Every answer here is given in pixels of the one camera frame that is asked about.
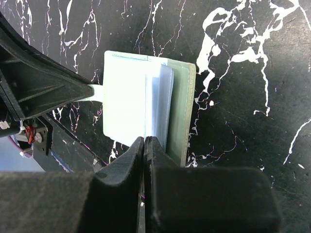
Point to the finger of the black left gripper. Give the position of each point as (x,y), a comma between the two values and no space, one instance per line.
(32,84)

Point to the mint green card holder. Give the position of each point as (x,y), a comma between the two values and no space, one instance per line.
(146,96)

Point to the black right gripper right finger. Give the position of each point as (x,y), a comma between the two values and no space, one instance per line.
(205,200)

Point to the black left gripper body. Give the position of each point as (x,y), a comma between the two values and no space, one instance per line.
(37,132)

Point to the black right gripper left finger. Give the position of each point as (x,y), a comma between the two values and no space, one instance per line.
(79,202)

